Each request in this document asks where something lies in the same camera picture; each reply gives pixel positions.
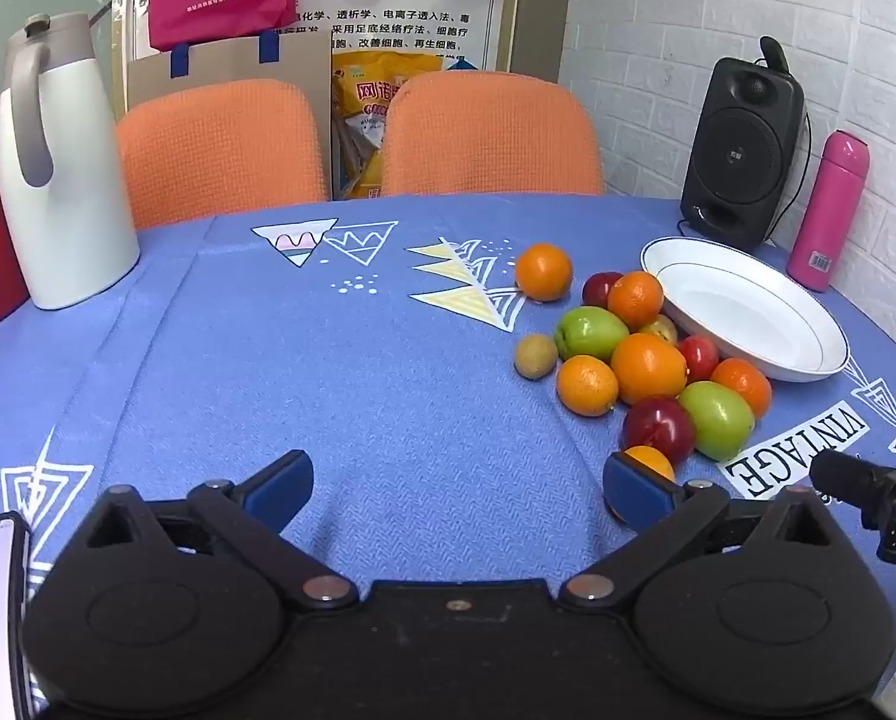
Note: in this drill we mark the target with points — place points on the large green apple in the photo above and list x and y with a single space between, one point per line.
587 332

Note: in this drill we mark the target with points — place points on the orange chair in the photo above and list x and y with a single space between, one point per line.
223 150
493 135

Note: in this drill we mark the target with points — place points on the yellow snack bag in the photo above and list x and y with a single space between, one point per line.
362 101

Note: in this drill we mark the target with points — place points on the black speaker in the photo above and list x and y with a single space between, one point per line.
740 157

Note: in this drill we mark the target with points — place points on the small tan round fruit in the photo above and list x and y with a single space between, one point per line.
535 357

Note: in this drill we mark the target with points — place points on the small red apple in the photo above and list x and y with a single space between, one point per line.
699 356

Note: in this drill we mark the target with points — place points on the black microphone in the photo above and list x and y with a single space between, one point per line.
774 56

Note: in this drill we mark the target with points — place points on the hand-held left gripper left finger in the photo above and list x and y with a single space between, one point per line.
283 480

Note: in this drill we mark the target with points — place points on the pink bottle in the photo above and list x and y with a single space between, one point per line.
830 210

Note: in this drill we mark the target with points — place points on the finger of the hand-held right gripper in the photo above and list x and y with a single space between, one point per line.
849 476

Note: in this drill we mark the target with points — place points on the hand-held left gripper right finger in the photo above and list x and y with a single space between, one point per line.
635 487

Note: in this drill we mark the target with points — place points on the large dark red plum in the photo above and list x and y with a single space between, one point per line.
658 427

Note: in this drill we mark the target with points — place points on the yellow-red plum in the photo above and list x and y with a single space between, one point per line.
662 328

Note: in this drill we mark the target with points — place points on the small yellow orange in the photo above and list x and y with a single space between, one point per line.
652 459

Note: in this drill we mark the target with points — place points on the blue printed tablecloth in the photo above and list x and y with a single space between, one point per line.
380 405

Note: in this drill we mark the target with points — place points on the white plate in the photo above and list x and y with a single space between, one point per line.
748 315

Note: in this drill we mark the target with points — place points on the white thermos jug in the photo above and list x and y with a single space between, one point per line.
73 202

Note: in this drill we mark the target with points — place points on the large orange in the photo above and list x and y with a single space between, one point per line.
544 271
647 367

